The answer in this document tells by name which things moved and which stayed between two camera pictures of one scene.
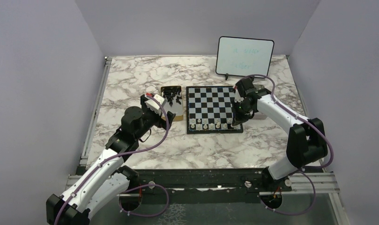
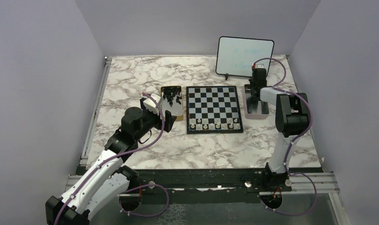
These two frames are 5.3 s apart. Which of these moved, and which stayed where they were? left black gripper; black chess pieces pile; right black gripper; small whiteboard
Moved: right black gripper
Stayed: small whiteboard; left black gripper; black chess pieces pile
